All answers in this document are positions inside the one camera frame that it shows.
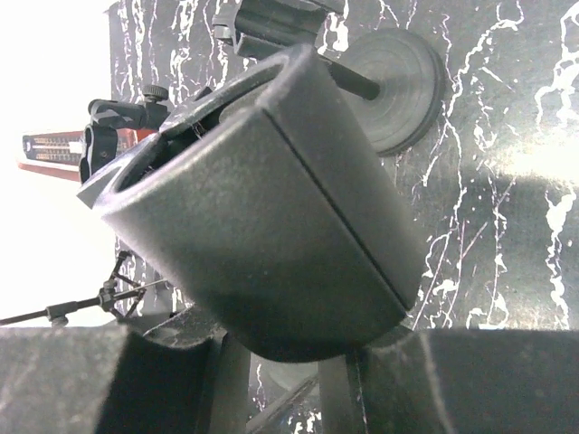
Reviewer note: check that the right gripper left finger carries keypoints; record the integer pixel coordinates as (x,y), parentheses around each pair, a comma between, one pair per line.
(114,380)

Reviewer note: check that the round base stand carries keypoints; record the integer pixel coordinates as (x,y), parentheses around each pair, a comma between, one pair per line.
(267,205)

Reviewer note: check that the brown red box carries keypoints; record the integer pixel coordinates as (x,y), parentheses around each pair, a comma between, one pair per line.
(59,154)

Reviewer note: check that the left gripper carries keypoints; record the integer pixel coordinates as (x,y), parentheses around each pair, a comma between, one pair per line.
(257,29)

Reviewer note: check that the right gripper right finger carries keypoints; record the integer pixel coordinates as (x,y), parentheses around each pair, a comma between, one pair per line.
(454,381)

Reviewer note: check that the black tripod mic stand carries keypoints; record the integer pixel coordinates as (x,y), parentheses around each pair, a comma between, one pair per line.
(107,117)

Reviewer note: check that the shock mount tripod stand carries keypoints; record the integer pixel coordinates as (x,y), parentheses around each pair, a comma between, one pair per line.
(116,288)

